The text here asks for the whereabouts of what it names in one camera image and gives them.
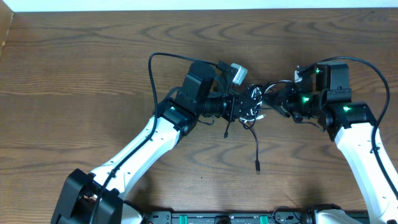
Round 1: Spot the white cable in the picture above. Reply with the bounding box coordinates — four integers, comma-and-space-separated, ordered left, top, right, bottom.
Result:
239, 80, 293, 124

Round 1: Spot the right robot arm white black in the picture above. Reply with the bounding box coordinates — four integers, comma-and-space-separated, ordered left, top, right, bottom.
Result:
263, 87, 397, 223

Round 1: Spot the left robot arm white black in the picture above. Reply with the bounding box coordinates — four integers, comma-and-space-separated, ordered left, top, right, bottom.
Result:
51, 88, 257, 223

